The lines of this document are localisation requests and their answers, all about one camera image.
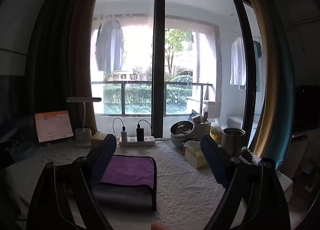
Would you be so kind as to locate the white power strip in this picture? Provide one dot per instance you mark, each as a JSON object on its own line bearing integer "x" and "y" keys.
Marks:
{"x": 137, "y": 141}

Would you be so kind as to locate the grey towel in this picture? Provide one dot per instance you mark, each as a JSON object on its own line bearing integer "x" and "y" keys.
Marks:
{"x": 122, "y": 197}

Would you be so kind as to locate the grey hanging shirt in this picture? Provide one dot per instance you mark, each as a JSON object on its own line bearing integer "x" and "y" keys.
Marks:
{"x": 110, "y": 45}

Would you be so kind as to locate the small yellow box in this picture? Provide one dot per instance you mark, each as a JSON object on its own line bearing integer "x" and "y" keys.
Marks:
{"x": 98, "y": 138}

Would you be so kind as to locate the purple towel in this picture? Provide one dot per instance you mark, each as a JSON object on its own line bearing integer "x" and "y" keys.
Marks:
{"x": 128, "y": 170}

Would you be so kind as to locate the white hanging shirt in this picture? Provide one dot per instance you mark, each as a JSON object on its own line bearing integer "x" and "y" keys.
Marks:
{"x": 238, "y": 62}

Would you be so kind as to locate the dark grey curtain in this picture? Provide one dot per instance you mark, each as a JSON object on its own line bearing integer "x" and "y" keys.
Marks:
{"x": 47, "y": 52}

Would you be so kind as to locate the white perforated utensil basket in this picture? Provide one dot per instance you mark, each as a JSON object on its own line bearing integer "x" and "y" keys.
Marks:
{"x": 201, "y": 127}

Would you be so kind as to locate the stainless steel bowl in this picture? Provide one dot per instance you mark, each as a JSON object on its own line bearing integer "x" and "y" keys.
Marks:
{"x": 182, "y": 128}

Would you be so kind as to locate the tablet with lit screen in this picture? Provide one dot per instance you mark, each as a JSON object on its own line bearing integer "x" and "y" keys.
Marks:
{"x": 53, "y": 126}

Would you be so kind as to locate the white desk lamp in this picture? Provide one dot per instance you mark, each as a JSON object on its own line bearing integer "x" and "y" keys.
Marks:
{"x": 83, "y": 120}

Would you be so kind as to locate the blue round dish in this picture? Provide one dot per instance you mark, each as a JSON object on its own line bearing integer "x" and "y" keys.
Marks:
{"x": 22, "y": 148}

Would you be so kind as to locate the yellow tissue pack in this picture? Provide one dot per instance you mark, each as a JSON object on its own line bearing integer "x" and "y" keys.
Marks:
{"x": 195, "y": 155}

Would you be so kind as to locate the tan curtain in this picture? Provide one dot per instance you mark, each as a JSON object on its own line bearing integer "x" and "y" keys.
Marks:
{"x": 83, "y": 52}

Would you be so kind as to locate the teal curtain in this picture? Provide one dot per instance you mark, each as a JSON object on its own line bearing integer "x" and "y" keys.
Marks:
{"x": 281, "y": 90}

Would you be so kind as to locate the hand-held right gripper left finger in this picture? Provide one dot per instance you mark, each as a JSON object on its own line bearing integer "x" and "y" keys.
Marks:
{"x": 106, "y": 152}

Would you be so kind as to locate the white textured table cloth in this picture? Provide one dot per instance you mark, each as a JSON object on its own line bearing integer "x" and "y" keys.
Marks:
{"x": 180, "y": 190}

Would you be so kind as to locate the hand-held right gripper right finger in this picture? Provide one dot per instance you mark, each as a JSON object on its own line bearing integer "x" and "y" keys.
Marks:
{"x": 212, "y": 160}

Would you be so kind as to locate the stainless steel tumbler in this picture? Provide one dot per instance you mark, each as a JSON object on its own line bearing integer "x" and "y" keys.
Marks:
{"x": 232, "y": 142}

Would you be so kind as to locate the person's right hand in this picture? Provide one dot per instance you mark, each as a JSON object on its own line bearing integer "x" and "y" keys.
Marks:
{"x": 158, "y": 226}

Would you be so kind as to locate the balcony glass railing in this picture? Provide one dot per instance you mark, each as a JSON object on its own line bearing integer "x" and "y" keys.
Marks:
{"x": 150, "y": 97}

